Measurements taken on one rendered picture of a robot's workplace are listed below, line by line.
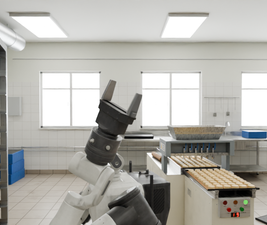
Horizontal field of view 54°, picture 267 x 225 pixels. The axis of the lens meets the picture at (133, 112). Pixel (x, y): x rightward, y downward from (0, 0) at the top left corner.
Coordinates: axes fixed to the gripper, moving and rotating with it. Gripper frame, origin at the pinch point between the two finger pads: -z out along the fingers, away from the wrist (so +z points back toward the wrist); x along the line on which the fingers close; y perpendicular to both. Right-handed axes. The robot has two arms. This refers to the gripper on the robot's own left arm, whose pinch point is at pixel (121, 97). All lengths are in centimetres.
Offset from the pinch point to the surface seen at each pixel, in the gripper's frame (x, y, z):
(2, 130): 71, 5, 44
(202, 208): 18, 157, 79
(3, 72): 81, 2, 18
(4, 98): 76, 4, 30
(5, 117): 73, 5, 38
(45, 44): 518, 249, 27
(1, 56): 84, 0, 11
